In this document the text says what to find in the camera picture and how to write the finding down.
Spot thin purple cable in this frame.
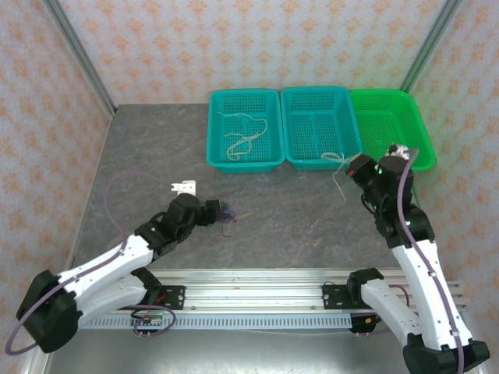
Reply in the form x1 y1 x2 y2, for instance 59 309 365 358
218 202 238 238

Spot teal perforated plastic basket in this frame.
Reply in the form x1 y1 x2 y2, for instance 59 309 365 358
280 86 364 171
205 89 285 175

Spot aluminium frame post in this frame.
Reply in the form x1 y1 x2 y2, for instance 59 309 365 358
42 0 117 118
400 0 465 94

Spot thin white cable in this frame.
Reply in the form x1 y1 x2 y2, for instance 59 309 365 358
217 111 269 161
320 151 356 203

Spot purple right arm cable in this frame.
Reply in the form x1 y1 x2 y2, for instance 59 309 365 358
397 147 467 374

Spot small white bracket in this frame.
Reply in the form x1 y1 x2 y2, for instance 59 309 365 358
170 178 197 196

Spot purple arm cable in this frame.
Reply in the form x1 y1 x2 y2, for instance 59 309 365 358
5 171 175 358
397 147 467 374

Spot grey slotted cable duct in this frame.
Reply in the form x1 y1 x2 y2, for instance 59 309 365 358
80 313 354 330

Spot green perforated plastic basket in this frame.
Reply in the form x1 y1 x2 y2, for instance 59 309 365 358
349 88 437 173

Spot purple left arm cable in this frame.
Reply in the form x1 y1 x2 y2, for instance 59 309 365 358
5 171 175 358

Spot aluminium mounting rail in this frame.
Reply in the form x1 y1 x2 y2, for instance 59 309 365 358
146 267 465 312

